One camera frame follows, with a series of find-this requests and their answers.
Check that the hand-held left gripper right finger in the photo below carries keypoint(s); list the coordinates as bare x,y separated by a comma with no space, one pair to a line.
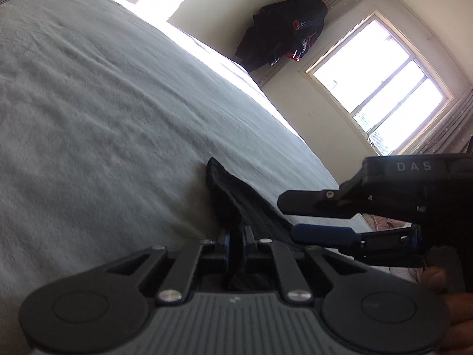
245,246

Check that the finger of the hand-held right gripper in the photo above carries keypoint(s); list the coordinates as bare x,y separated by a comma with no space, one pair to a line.
321,235
310,201

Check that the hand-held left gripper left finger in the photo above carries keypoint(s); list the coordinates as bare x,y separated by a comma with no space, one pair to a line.
226,246

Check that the black garment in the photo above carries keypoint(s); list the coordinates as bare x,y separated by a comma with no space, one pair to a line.
251,214

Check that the hanging dark clothes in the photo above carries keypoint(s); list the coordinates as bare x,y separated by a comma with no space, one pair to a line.
281,33

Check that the person's right hand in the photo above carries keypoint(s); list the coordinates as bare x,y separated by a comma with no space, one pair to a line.
460,321

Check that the window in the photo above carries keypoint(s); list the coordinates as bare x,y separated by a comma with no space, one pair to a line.
384,81

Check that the bed with grey sheet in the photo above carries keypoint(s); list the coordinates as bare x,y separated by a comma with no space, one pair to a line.
111,118

